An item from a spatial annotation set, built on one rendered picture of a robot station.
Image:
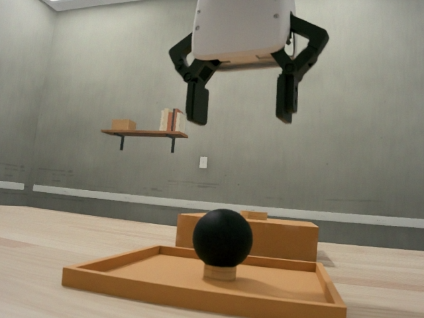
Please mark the orange shallow tray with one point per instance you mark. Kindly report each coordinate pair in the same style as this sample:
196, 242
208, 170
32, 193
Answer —
177, 277

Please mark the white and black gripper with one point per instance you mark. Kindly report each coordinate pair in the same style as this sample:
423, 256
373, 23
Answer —
238, 31

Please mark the black ball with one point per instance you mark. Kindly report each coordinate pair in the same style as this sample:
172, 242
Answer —
222, 238

